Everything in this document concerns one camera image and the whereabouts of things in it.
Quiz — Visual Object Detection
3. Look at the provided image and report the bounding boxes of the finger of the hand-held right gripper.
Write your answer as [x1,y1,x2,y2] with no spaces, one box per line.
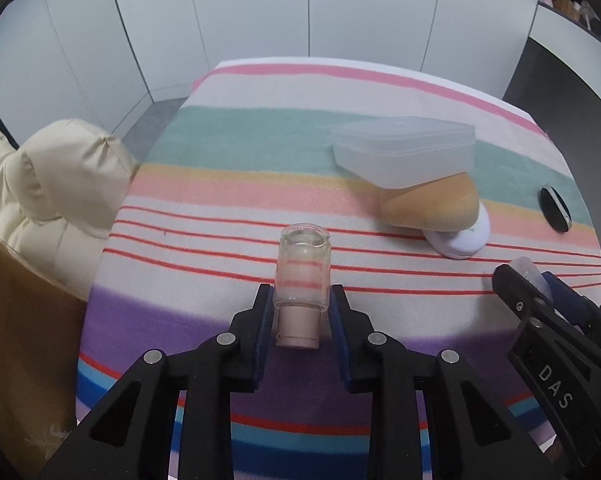
[542,271,601,361]
[492,263,556,346]

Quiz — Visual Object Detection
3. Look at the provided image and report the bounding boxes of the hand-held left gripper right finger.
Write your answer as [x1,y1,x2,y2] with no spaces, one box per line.
[329,284,563,480]

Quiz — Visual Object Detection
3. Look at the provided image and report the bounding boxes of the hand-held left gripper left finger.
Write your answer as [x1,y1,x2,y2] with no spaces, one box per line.
[35,284,277,480]

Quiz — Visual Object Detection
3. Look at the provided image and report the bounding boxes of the clear small bottle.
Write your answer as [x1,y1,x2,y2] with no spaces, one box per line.
[510,256,556,306]

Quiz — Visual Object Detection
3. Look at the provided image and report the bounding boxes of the glass bottle with pink cap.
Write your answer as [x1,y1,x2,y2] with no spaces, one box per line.
[273,223,332,349]

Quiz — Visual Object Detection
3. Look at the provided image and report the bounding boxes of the brown cardboard box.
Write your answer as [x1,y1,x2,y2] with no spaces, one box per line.
[0,222,88,480]

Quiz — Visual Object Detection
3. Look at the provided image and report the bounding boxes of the black round compact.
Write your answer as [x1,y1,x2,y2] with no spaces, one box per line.
[539,186,572,234]

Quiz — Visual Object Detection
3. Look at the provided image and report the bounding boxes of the tan powder puff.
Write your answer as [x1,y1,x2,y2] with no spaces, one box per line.
[380,172,481,231]

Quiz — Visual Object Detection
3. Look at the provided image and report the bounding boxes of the translucent plastic box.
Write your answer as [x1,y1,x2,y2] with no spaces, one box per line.
[331,116,476,191]

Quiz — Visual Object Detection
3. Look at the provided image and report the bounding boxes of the striped multicolour cloth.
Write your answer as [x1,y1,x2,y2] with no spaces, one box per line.
[75,58,601,480]

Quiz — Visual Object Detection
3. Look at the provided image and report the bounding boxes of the white counter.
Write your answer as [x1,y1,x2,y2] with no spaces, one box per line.
[527,2,601,126]

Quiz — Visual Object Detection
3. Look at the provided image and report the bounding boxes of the white wall cabinet doors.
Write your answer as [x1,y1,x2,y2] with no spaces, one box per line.
[0,0,546,111]

